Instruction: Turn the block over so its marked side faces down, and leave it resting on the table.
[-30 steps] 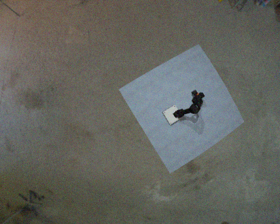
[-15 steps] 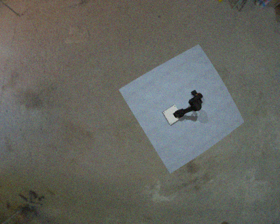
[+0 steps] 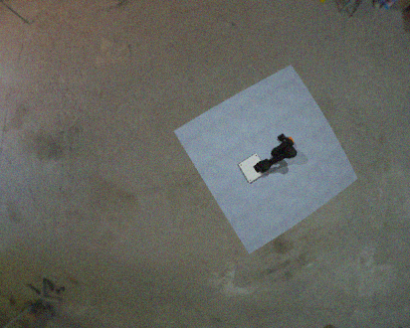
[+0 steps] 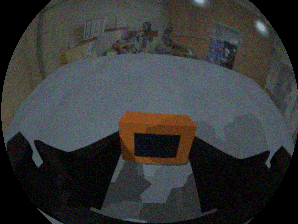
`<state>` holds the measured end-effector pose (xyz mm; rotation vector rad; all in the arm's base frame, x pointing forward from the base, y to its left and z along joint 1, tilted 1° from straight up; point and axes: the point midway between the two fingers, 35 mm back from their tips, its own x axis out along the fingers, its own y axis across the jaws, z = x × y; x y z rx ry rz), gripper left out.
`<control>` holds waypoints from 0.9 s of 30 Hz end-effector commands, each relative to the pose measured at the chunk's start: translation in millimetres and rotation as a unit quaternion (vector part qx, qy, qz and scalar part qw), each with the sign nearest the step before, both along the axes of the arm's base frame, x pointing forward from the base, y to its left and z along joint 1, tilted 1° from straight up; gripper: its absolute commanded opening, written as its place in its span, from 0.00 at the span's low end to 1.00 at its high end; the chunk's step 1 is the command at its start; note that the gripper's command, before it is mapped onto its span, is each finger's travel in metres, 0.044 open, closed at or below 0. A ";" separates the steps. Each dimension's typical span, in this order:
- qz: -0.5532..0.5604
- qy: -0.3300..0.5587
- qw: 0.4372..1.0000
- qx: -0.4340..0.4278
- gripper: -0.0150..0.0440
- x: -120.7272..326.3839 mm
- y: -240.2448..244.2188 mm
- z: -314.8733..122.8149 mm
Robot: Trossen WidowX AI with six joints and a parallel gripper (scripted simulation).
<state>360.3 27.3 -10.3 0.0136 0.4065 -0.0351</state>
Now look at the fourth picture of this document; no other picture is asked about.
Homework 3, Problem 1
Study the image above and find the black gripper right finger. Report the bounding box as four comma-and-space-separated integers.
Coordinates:
189, 136, 270, 213

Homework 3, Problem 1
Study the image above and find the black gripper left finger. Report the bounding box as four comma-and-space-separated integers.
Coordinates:
33, 132, 121, 210

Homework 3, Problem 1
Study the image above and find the orange block with dark square face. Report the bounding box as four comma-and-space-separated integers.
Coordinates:
118, 112, 197, 164

